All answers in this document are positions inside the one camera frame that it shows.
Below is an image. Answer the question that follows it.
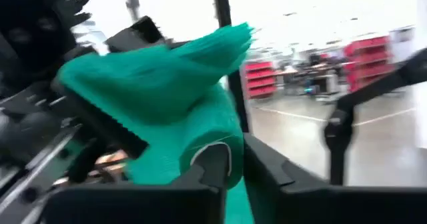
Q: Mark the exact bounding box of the red shelf rack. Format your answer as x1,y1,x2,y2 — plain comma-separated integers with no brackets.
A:
244,60,278,101
342,35,395,92

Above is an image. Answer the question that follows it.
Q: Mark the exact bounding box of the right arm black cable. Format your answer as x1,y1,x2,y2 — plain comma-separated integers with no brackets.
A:
55,0,96,30

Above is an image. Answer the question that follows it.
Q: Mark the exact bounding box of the green elastic bandage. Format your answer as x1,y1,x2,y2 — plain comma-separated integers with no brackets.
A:
55,21,256,224

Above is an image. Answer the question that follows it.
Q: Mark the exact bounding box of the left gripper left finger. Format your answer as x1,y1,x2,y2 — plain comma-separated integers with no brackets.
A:
45,143,234,224

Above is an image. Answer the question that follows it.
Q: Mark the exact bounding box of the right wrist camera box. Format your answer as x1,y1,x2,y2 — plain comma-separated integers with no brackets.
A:
0,0,79,81

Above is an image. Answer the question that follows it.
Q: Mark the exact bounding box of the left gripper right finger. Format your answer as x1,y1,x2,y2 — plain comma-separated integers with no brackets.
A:
242,133,427,224

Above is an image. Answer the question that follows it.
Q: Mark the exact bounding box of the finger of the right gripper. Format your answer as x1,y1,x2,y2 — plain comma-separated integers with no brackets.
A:
51,79,150,161
104,15,189,54

